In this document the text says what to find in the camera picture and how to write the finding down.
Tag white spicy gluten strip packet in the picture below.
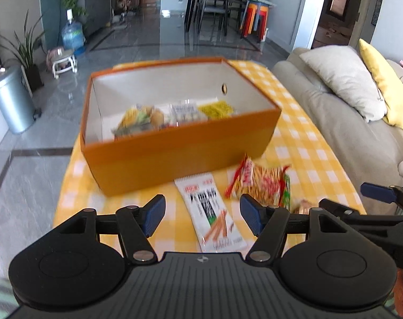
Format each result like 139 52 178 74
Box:
174 173 247 253

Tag yellow green snack packet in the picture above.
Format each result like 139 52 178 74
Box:
112 105 165 139

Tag clear white ball candy pack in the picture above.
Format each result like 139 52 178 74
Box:
167 102 207 127

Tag yellow instant noodle packet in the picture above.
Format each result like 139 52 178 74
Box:
198 101 235 120

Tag person right hand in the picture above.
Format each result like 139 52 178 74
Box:
393 268 403 318

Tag green red candy packet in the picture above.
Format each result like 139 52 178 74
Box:
280 174 291 210

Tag red Mimi shrimp stick bag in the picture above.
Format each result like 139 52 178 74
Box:
225 156 289 207

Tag grey sofa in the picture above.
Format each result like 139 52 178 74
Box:
271 47 403 216

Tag yellow checkered tablecloth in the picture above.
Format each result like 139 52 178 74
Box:
53 61 365 257

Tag yellow cushion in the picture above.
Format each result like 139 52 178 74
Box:
358 38 403 130

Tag orange storage box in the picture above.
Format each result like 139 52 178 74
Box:
80 58 281 197

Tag white cushion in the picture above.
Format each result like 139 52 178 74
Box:
300 45 387 122

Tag green striped rug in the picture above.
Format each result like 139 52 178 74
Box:
0 278 19 319

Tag silver trash bin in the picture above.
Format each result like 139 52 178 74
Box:
0 65 41 134

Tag small white stool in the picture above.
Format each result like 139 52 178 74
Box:
46 47 78 79

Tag blue water jug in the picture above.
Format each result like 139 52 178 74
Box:
62 9 85 56

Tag potted green plant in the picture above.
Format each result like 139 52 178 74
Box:
0 12 45 93

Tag stacked colourful plastic stools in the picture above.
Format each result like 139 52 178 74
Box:
240 0 270 43

